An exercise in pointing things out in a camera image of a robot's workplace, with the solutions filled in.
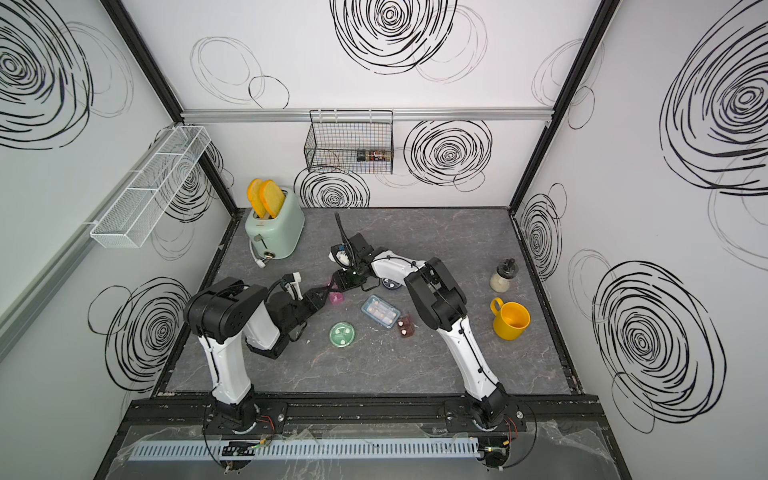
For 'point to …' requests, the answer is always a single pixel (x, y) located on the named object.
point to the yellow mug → (510, 320)
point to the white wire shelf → (124, 224)
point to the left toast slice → (254, 194)
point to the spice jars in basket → (371, 155)
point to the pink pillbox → (336, 298)
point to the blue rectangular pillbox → (381, 312)
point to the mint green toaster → (277, 237)
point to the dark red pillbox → (406, 326)
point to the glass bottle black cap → (500, 281)
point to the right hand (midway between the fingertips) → (335, 288)
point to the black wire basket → (343, 141)
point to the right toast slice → (273, 197)
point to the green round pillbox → (341, 334)
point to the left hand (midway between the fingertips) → (330, 292)
